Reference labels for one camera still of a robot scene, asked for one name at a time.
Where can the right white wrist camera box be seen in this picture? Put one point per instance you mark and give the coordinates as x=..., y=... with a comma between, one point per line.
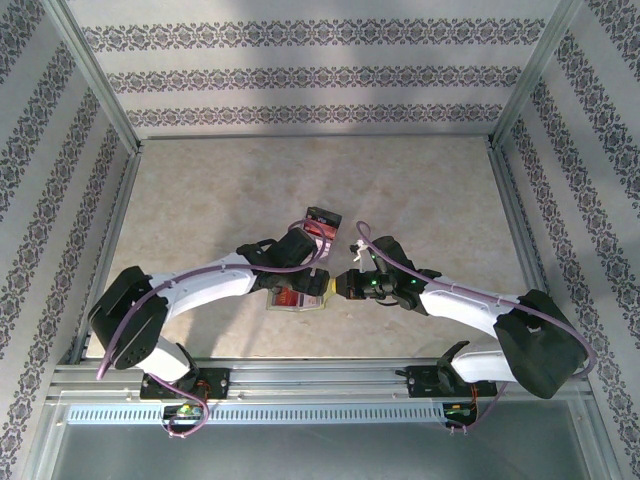
x=358, y=248

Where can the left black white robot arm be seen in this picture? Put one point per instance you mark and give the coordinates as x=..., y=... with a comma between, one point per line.
x=210, y=285

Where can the grey metal sheet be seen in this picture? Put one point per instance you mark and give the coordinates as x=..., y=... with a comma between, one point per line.
x=320, y=455

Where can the black credit card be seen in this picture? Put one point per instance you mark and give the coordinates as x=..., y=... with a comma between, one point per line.
x=327, y=216

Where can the dark red credit card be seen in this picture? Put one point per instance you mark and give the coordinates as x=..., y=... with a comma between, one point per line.
x=327, y=231

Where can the aluminium front rail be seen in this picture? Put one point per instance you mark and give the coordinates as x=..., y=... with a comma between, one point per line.
x=320, y=380

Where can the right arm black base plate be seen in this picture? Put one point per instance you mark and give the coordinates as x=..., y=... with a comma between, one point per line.
x=420, y=382

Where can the pink white patterned card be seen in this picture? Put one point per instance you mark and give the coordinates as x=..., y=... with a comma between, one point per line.
x=324, y=250

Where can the clear acrylic card box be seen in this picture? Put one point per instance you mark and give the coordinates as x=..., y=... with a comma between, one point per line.
x=327, y=256

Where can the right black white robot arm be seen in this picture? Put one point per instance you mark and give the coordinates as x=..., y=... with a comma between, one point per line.
x=465, y=310

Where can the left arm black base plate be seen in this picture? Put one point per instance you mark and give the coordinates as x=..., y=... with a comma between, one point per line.
x=220, y=385

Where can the aluminium frame post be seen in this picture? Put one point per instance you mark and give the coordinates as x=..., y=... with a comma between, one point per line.
x=537, y=75
x=95, y=80

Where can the aluminium side rail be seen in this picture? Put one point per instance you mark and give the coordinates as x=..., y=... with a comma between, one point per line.
x=522, y=225
x=116, y=220

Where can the olive green card holder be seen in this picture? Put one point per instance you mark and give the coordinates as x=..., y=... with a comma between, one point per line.
x=331, y=295

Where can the pink credit card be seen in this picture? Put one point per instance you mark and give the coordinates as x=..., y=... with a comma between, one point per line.
x=314, y=302

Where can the aluminium back rail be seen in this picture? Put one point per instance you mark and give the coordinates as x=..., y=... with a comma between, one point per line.
x=315, y=135

